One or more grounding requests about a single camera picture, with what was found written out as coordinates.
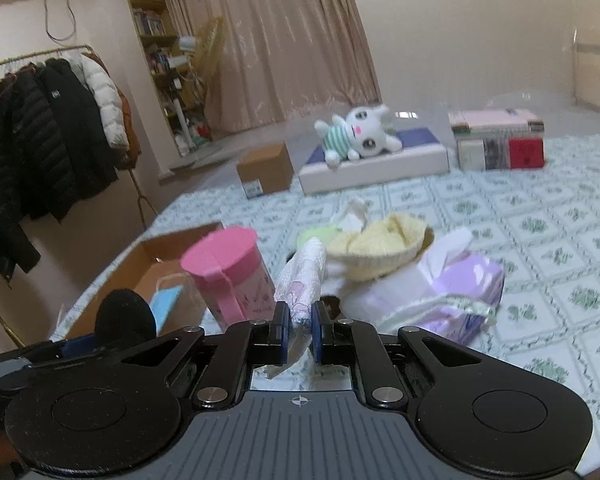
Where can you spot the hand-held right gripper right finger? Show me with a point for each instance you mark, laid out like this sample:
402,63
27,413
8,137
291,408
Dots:
318,335

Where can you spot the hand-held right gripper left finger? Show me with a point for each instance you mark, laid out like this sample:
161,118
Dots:
280,335

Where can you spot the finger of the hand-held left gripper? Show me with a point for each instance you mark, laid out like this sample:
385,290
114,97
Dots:
82,346

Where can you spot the white mesh bag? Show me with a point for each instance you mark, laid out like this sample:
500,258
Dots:
302,272

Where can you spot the white floral tissue packet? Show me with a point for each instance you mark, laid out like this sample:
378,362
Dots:
380,300

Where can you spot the pale yellow towel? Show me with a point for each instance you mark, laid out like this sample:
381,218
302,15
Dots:
380,240

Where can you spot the brown furry item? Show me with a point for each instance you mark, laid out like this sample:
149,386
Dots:
332,306

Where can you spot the pink lidded cup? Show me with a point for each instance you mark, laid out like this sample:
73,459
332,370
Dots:
230,270

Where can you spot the blue face mask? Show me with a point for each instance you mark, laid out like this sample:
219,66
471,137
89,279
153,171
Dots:
167,297

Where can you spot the light green cloth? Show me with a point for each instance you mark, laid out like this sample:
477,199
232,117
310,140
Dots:
316,234

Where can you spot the white crumpled tissue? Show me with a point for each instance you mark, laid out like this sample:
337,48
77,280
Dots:
350,215

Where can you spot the black down jacket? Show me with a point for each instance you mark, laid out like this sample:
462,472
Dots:
0,220
45,130

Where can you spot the black puffer jackets on rack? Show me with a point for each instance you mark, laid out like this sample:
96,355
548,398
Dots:
142,200

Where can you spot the purple tissue pack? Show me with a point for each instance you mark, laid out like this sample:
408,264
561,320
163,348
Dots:
470,280

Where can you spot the small closed cardboard box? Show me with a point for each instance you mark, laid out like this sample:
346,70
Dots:
267,167

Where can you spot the white and blue flat box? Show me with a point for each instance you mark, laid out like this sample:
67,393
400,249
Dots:
380,170

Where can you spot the white rabbit plush toy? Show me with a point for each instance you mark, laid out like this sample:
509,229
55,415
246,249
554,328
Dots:
362,132

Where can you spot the orange jacket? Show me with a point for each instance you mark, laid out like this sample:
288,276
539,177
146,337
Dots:
130,135

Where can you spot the white down jacket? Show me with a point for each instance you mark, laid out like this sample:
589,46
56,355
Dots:
105,100

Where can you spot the pink book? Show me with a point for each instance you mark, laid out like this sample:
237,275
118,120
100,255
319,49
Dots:
495,119

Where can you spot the standing electric fan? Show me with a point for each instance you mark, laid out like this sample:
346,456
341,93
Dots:
207,55

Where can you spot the beige curtain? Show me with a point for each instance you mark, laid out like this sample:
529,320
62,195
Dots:
280,45

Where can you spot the wooden bookshelf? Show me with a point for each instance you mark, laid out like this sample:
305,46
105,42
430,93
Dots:
152,25

